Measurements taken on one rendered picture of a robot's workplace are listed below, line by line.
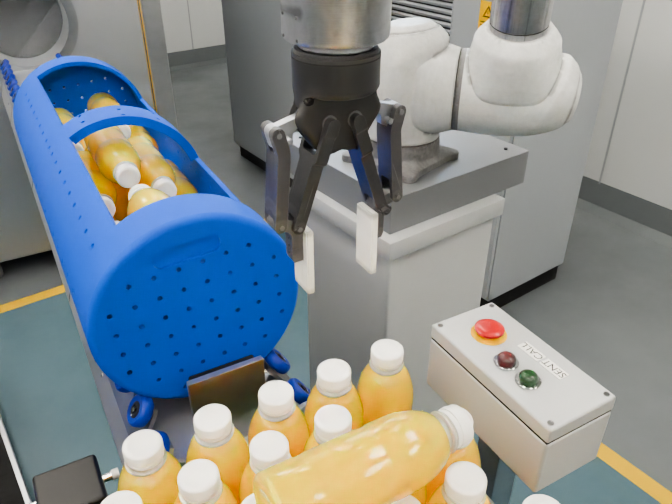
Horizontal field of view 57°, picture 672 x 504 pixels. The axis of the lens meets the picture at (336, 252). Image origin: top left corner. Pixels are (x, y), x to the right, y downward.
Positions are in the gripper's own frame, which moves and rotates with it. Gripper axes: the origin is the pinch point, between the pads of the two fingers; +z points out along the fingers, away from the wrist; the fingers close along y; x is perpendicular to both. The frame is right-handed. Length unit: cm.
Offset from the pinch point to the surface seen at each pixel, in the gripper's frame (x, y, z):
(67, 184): -46, 20, 7
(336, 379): 1.4, 0.7, 15.7
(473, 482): 19.4, -3.6, 15.7
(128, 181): -52, 10, 11
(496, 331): 4.6, -19.7, 14.8
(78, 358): -159, 23, 126
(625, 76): -149, -250, 54
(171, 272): -18.9, 12.4, 9.3
